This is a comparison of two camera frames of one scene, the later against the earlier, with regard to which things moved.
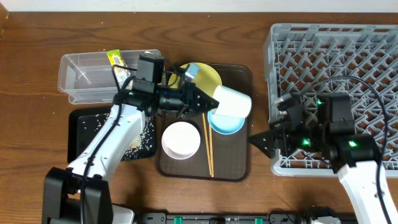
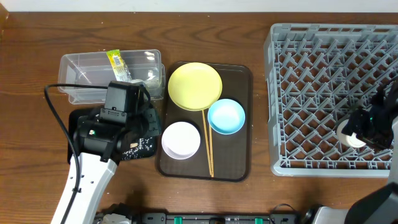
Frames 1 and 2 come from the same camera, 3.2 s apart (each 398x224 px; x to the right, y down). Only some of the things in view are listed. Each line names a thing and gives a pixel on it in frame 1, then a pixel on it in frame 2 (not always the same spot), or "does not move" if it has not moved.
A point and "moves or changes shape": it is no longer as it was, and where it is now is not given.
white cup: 232,102 moves or changes shape
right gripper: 285,137 → 359,121
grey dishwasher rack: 361,60 does not move
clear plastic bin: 89,78 does not move
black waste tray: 84,124 does not move
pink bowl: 180,140 does not move
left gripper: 191,98 → 153,120
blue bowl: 226,124 does not move
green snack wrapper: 121,74 does not move
